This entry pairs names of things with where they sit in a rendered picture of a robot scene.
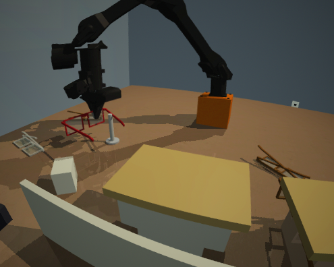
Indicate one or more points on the red glasses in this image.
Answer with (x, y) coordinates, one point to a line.
(75, 124)

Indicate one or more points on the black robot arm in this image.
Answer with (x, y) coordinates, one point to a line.
(64, 56)

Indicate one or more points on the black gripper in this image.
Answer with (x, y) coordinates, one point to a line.
(100, 95)

